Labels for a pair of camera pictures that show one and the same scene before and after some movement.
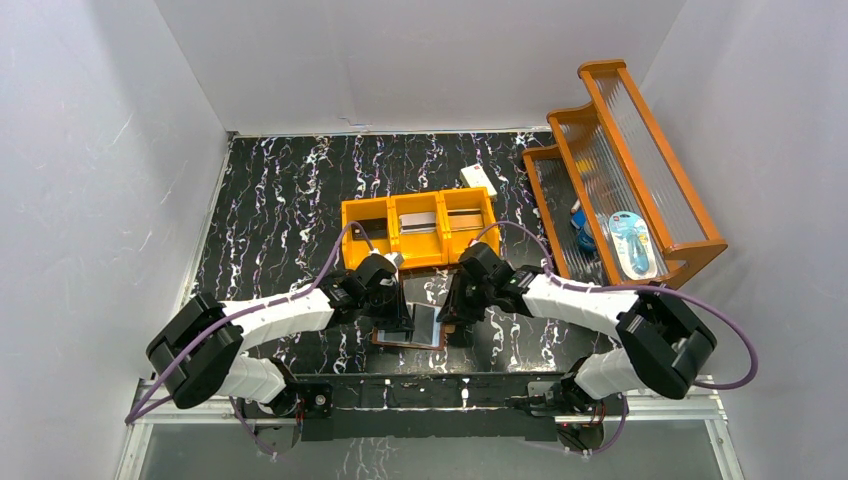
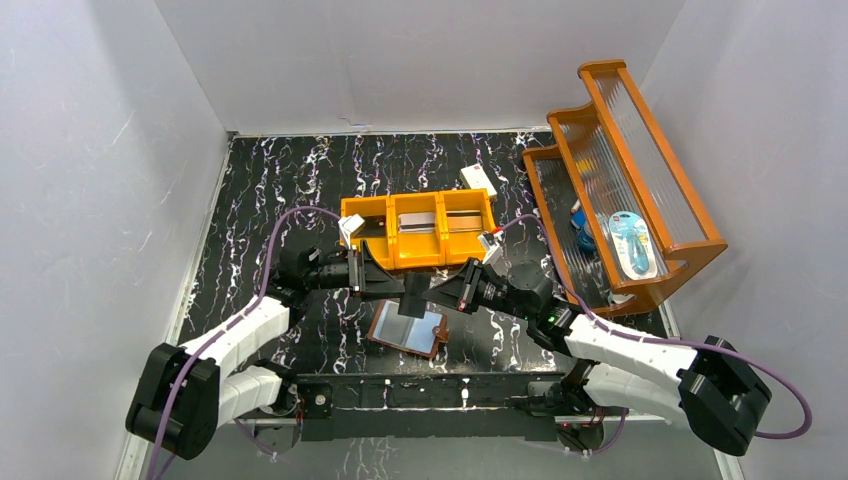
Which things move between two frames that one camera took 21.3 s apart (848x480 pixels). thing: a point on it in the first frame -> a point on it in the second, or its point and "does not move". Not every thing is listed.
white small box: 476,176 does not move
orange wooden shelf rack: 615,204 does not move
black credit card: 424,322 -> 413,301
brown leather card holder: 428,333 does not move
